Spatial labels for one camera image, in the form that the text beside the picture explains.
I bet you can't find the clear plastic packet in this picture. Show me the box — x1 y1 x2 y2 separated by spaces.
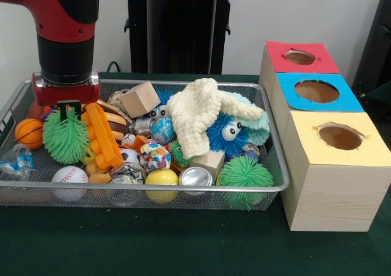
0 143 36 180

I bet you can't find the plain wooden cube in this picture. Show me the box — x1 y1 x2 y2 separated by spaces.
119 81 161 118

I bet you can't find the clear mesh bin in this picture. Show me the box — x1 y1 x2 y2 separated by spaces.
0 78 290 211

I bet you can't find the black cable loop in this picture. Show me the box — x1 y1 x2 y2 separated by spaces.
106 60 123 74

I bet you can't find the yellow ball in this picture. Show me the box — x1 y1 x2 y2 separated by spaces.
145 169 180 204

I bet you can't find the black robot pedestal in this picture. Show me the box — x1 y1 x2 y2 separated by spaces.
118 0 246 75

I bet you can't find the orange plastic comb toy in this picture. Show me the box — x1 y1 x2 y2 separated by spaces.
82 103 124 170

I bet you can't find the small orange basketball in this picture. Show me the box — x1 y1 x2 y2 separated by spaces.
14 118 44 150

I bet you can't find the wooden box with three holes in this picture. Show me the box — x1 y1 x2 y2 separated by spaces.
258 41 391 232

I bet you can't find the white baseball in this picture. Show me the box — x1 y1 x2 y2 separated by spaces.
52 166 89 202

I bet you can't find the toy hamburger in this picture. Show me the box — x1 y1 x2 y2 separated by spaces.
98 100 129 141

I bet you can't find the cream muslin cloth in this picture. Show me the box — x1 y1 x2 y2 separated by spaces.
166 78 265 159

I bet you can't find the dark green tablecloth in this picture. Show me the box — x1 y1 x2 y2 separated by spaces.
0 71 391 276

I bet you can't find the green spiky ball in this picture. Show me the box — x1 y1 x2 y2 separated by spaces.
42 107 91 165
216 156 274 211

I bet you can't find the blue fuzzy toy with eyes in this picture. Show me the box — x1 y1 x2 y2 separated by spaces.
206 112 250 154

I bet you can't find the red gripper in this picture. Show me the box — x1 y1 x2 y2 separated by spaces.
32 85 101 122

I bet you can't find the silver can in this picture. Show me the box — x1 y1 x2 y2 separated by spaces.
179 165 214 195

